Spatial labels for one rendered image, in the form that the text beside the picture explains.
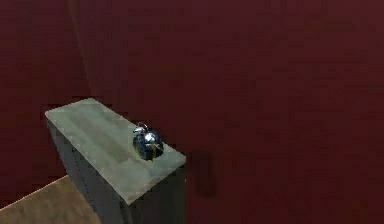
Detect grey chest of drawers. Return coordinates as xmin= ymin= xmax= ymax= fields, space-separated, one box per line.
xmin=44 ymin=97 xmax=188 ymax=224

